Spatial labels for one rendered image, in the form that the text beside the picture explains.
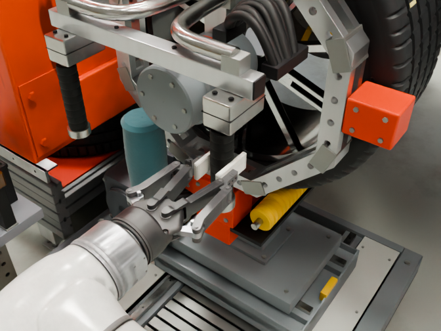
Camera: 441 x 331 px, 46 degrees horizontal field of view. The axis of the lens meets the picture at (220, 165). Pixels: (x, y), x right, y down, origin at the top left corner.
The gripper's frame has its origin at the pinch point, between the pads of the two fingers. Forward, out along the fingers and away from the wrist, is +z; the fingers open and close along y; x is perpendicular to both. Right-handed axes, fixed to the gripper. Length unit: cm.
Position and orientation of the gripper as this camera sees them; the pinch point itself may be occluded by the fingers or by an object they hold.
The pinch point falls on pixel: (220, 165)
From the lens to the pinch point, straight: 78.7
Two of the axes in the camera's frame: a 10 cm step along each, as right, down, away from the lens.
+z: 5.9, -5.0, 6.3
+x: 0.0, -7.8, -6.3
